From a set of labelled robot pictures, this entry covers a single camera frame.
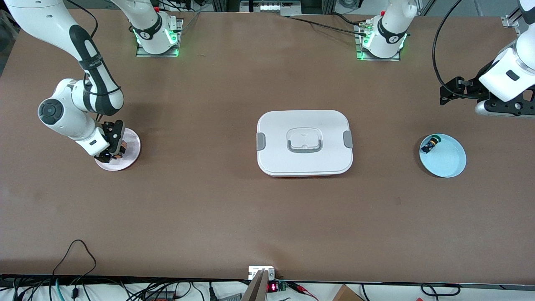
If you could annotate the light blue round plate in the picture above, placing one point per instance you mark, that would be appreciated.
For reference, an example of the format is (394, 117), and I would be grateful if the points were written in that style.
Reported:
(447, 161)

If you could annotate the small white device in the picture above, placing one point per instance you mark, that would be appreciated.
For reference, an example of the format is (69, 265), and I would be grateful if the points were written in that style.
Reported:
(253, 271)

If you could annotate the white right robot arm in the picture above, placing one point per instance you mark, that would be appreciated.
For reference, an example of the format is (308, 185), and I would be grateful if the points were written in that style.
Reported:
(92, 58)

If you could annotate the circuit board with red digits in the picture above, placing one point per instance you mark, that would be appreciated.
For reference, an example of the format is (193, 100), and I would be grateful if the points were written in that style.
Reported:
(276, 286)

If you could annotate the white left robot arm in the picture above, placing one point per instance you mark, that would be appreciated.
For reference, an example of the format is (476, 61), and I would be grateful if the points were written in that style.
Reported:
(391, 29)

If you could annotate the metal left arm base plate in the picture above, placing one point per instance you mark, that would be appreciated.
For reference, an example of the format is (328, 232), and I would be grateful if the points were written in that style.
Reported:
(363, 58)

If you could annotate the orange push-button switch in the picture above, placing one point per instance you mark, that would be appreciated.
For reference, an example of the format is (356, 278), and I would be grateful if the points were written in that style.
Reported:
(119, 150)

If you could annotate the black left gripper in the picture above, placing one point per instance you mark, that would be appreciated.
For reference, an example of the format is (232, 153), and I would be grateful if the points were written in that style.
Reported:
(471, 88)

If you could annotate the pink round plate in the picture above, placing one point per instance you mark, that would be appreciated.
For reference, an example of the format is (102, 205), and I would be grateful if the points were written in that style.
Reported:
(131, 146)

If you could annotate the green push-button switch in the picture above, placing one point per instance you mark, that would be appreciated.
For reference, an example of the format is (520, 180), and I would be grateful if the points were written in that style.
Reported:
(431, 144)

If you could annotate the white connector strip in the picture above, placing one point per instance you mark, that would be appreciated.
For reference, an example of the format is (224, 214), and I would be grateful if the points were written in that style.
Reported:
(278, 7)

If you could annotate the aluminium corner bracket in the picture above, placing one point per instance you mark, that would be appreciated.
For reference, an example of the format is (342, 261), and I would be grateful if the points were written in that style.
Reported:
(510, 20)

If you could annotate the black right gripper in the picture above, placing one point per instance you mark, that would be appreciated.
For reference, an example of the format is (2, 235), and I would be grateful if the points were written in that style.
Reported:
(111, 136)

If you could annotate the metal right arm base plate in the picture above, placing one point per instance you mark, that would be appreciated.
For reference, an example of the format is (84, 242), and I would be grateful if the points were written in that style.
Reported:
(142, 53)

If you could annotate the brown cardboard box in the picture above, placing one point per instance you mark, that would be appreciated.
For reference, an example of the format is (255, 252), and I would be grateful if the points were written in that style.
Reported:
(346, 294)

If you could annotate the grey metal bracket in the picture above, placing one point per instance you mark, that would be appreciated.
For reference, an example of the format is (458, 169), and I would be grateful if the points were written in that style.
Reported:
(257, 288)

